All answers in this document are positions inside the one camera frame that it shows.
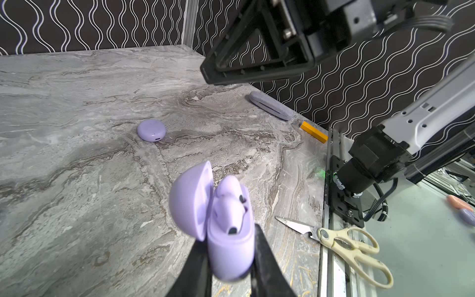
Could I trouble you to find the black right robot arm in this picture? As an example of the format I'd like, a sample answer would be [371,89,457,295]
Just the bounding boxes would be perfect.
[200,1,475,227]

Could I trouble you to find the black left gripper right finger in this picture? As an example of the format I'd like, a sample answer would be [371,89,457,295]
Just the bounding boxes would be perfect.
[251,224,296,297]

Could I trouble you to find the beige handled scissors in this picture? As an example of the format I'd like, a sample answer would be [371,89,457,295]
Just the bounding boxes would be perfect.
[276,216,394,289]

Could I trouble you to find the grey purple glasses case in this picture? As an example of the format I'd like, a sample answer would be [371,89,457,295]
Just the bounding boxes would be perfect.
[249,91,294,121]

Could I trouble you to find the yellow object at table edge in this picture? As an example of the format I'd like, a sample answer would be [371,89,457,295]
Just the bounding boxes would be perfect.
[300,121,328,144]

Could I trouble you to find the purple earbud charging case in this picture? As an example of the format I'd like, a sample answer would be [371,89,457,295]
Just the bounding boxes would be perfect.
[169,161,255,282]

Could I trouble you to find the aluminium corner frame post right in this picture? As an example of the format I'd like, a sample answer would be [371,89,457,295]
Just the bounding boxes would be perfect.
[181,0,200,48]

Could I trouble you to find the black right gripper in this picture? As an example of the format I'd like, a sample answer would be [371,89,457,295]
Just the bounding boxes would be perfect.
[200,1,409,85]

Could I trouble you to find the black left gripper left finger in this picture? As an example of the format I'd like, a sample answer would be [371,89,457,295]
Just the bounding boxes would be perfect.
[166,240,213,297]

